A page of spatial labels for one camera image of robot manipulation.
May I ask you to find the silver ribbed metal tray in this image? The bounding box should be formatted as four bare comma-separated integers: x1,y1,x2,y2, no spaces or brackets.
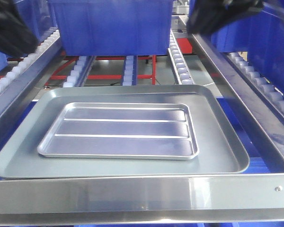
37,102,199,160

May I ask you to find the blue bin upper right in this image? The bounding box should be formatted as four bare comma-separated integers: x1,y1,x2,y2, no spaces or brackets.
210,0,284,94

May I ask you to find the left steel divider rail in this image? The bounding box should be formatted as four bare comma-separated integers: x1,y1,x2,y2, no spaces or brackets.
0,37,64,152

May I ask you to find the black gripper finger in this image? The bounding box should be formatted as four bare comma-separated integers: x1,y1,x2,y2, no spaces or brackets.
186,0,264,35
0,0,39,58

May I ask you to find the far right roller track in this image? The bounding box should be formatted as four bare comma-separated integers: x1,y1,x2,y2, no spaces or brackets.
228,52,284,116

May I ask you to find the far left roller track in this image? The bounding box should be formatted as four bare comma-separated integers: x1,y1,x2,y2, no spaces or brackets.
0,28,60,95

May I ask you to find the steel divider rail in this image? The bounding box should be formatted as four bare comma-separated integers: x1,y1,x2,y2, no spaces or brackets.
0,37,64,152
188,35,284,173

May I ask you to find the large blue bin centre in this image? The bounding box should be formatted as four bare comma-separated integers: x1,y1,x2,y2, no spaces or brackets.
48,0,173,56

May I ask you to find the middle white roller track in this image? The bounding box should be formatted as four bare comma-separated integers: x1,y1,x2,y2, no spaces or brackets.
121,55,138,86

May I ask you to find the grey large flat tray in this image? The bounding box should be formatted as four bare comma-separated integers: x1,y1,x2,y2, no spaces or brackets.
0,85,249,179

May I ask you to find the right steel divider rail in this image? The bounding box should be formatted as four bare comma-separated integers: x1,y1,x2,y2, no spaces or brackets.
188,35,284,173

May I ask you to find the blue bin upper left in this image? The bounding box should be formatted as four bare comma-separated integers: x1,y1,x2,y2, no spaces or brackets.
0,0,57,71

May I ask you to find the white roller track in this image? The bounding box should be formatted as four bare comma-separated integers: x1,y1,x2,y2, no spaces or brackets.
121,55,138,86
168,30,194,85
62,56,97,87

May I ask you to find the right white roller track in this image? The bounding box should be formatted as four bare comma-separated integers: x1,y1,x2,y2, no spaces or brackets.
168,30,194,85

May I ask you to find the steel shelf front bar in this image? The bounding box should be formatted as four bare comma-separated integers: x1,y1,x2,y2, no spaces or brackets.
0,174,284,226

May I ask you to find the red metal floor frame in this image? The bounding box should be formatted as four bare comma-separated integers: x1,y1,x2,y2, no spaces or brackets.
0,37,195,86

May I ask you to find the left white roller track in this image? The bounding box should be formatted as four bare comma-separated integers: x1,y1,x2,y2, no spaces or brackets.
62,56,97,87

